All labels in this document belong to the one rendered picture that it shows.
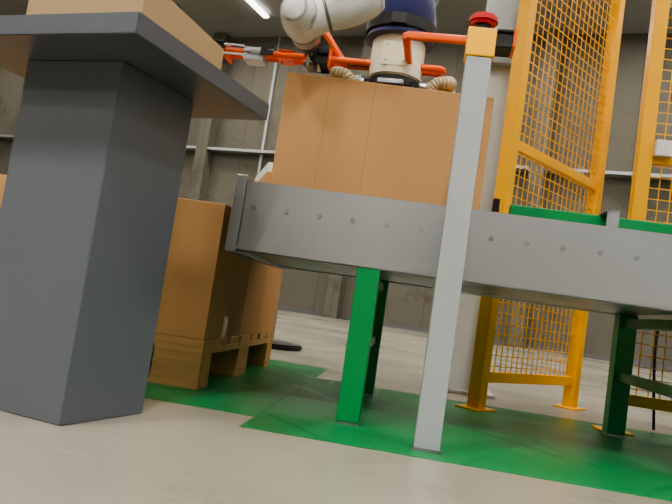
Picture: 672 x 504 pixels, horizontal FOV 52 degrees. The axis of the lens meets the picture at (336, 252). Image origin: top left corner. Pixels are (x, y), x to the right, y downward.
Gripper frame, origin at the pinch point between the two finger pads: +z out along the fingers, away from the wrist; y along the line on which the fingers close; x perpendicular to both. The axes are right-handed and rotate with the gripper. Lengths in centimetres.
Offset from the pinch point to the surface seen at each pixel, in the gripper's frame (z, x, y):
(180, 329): -23, -24, 91
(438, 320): -56, 48, 77
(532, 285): -38, 70, 65
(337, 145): -23.3, 14.1, 32.1
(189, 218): -22, -26, 58
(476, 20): -54, 47, 5
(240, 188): -37, -8, 50
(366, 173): -23, 23, 39
